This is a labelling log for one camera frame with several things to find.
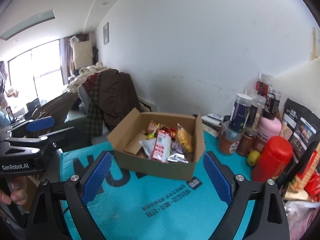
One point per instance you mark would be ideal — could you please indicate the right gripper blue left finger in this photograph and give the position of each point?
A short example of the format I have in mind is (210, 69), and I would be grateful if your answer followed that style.
(92, 180)

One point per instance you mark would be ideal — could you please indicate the white router device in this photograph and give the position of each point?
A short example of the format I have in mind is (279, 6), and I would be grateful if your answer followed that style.
(212, 120)

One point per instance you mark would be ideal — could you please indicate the large red snack bag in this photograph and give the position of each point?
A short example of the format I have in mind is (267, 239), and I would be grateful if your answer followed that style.
(170, 131)

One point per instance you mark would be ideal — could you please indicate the black coffee pouch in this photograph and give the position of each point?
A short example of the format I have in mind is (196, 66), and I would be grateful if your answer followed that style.
(300, 127)

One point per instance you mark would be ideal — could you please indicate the cereal snack bag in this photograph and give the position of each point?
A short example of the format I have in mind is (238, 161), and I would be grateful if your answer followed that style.
(153, 127)

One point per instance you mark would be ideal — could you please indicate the person's left hand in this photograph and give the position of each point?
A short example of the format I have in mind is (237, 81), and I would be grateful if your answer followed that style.
(18, 195)

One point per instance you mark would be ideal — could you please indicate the green plaid shirt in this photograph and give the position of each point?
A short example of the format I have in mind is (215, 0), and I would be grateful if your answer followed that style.
(94, 116)

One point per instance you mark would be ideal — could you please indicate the clear jar red label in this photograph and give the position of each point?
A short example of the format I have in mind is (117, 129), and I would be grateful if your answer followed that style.
(262, 84)

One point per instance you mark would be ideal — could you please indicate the grey office chair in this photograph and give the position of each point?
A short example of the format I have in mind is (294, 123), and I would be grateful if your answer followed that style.
(85, 98)

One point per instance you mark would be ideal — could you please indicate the dark blue label jar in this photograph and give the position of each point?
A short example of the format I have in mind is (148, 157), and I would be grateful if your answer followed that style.
(240, 112)

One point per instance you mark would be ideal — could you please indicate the brown spice jar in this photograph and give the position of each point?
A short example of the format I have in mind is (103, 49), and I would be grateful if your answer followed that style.
(246, 142)

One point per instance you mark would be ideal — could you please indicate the framed wall picture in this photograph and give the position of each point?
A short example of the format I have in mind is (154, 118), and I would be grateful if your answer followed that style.
(106, 33)

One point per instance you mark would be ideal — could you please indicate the open cardboard box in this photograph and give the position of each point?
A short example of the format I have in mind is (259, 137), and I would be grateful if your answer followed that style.
(136, 123)

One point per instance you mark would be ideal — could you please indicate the clear jar with nuts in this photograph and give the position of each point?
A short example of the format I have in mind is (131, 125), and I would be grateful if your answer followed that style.
(255, 112)

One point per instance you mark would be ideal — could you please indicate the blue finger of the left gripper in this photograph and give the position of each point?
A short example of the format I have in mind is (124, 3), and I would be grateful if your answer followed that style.
(58, 139)
(40, 124)

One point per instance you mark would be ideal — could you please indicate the yellow green lollipop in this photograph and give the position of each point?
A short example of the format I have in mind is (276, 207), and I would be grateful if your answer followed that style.
(152, 135)

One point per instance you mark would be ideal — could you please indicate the brown powder jar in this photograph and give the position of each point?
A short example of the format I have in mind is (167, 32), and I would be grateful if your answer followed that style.
(228, 139)

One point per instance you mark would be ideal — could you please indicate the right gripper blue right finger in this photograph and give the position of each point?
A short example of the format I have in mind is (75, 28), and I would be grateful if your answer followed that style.
(221, 176)

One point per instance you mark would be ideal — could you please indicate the pink lidded jar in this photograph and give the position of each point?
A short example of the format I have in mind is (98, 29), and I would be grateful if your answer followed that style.
(267, 128)

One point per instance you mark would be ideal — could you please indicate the small tan cardboard box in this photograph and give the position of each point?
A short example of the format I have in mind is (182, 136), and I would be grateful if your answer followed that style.
(134, 146)

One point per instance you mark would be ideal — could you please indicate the stack of flat cardboard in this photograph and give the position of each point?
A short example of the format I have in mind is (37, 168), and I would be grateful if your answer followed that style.
(57, 108)

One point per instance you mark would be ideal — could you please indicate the yellow green lemon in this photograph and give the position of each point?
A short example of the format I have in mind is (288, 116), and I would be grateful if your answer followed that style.
(253, 158)

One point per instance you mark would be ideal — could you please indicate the red plastic canister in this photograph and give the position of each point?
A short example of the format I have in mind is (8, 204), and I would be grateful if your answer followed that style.
(274, 158)

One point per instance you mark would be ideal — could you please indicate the teal bubble table mat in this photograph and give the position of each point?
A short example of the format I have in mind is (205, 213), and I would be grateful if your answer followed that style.
(134, 206)

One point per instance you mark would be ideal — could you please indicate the silver purple snack packet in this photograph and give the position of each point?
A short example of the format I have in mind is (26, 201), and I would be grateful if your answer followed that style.
(177, 154)

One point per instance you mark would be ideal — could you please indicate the pile of laundry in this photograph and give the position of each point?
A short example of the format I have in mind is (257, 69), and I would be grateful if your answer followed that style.
(84, 73)

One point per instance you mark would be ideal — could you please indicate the white patterned bread bag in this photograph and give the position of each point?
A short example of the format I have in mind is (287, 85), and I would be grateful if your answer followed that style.
(148, 145)

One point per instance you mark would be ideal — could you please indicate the red green packet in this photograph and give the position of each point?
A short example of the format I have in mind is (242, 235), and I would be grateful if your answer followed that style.
(162, 147)

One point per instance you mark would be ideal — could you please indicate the brown jacket on chair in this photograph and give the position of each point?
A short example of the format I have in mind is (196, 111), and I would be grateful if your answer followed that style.
(117, 97)

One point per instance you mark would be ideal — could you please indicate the waffle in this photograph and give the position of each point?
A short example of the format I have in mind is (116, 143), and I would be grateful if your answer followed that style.
(185, 139)

